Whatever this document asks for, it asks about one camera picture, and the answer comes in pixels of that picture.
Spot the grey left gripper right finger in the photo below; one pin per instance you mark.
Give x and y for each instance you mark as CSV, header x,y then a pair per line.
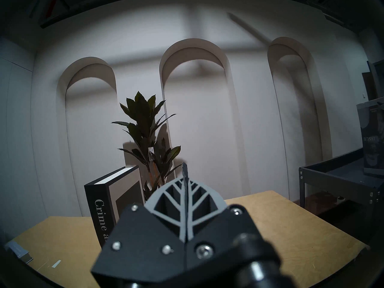
x,y
216,227

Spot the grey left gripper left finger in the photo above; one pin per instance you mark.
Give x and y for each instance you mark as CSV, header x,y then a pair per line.
x,y
144,239

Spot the black Crime and Punishment book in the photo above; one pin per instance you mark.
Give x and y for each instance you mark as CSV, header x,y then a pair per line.
x,y
102,206

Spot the grey Special Issue book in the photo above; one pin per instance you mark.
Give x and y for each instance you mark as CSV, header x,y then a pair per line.
x,y
372,134

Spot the black metal shelf cart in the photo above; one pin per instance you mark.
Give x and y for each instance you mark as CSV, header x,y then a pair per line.
x,y
339,176

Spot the light wooden table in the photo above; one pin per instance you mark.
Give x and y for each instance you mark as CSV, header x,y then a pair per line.
x,y
300,230

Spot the white tape strip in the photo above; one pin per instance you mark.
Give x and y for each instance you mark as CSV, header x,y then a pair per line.
x,y
56,263

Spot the dark green potted plant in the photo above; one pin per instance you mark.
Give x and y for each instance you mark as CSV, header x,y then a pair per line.
x,y
144,116

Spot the thin grey cover book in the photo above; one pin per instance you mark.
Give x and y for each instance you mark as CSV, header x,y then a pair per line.
x,y
19,252

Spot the dark room door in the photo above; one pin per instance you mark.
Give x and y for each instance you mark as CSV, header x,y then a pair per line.
x,y
375,80

